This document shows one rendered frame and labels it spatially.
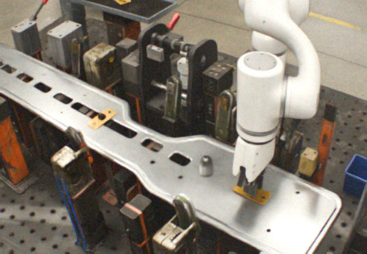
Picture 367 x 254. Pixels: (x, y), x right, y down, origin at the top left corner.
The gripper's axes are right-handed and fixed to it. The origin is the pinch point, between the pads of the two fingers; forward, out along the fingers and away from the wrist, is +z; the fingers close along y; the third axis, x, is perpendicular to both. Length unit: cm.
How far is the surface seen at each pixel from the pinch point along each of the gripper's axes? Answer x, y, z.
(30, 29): -102, -17, -2
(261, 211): 4.5, 3.3, 3.3
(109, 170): -46, 2, 21
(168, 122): -32.5, -10.4, 4.9
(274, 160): -1.5, -13.0, 4.4
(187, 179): -14.7, 4.5, 3.3
